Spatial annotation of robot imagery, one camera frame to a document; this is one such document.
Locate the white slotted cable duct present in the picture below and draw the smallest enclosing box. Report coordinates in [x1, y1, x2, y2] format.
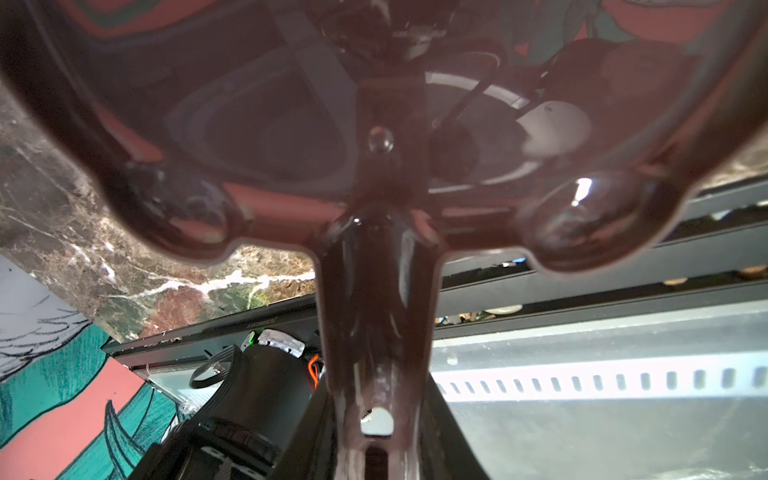
[433, 351, 767, 403]

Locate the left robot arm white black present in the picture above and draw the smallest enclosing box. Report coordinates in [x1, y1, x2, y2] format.
[130, 345, 403, 479]

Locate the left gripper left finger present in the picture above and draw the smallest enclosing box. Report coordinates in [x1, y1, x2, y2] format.
[268, 380, 336, 480]

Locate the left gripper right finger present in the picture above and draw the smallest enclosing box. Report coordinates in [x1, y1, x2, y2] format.
[419, 383, 489, 480]

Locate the dark brown dustpan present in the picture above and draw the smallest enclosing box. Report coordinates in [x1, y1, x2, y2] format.
[1, 1, 767, 479]

